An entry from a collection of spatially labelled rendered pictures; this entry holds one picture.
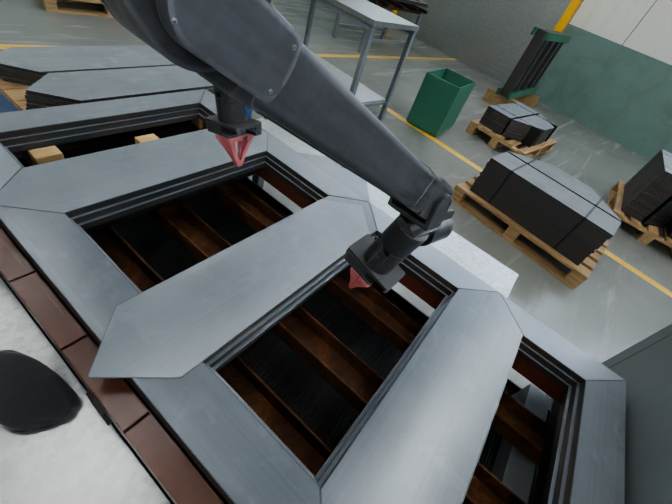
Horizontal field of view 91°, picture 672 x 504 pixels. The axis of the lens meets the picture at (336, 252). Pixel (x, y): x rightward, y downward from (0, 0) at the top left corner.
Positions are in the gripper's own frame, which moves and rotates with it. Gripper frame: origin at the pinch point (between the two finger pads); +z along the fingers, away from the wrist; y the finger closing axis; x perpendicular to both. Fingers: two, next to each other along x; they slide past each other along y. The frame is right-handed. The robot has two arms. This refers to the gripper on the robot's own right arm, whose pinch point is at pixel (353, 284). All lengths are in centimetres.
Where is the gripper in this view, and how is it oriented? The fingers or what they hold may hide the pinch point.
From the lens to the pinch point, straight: 65.9
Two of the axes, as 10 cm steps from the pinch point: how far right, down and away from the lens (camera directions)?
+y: -6.6, -7.4, 1.4
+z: -4.4, 5.3, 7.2
